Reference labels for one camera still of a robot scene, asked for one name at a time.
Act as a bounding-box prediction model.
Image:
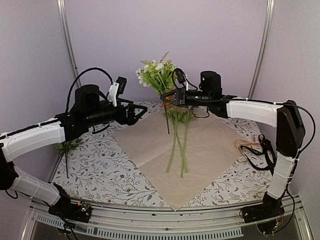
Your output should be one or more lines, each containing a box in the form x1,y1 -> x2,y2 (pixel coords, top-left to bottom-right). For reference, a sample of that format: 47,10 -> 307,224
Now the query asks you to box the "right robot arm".
160,68 -> 307,218

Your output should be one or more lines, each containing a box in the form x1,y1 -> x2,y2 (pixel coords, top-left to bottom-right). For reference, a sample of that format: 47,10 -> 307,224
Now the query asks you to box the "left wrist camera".
106,76 -> 127,107

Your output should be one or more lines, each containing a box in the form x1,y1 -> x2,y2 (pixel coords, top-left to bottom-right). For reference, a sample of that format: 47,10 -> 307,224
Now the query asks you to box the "peach wrapping paper sheet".
113,112 -> 243,211

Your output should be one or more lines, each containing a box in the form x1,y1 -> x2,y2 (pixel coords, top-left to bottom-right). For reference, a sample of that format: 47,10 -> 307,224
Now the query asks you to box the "orange fake flower stem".
165,109 -> 184,173

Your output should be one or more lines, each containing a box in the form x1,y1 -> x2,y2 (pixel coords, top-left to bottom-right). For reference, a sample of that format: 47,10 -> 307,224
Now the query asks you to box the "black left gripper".
84,97 -> 147,127

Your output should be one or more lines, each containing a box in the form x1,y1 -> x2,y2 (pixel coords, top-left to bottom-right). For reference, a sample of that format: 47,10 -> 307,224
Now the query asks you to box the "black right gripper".
160,87 -> 212,108

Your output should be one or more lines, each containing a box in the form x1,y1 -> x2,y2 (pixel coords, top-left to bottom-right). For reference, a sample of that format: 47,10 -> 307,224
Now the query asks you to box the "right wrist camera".
174,68 -> 189,91

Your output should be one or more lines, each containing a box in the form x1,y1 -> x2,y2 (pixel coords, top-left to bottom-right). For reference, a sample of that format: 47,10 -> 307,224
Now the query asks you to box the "blue fake flower stem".
180,108 -> 194,178

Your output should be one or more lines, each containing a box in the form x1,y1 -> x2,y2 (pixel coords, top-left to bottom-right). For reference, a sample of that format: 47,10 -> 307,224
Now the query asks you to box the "tan ribbon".
234,139 -> 263,163

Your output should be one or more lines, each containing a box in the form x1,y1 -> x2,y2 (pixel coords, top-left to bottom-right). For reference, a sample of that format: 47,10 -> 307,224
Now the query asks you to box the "black printed ribbon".
249,134 -> 277,176

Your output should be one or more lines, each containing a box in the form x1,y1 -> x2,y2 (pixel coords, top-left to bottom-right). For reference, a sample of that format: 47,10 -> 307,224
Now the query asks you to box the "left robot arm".
0,77 -> 148,217

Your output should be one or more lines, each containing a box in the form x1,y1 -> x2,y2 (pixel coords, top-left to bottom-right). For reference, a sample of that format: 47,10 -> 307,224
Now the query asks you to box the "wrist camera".
174,68 -> 189,91
106,76 -> 127,107

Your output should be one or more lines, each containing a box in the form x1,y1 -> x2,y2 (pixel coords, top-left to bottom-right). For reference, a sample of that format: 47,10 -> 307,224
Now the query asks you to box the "pale lavender flower bunch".
55,138 -> 83,178

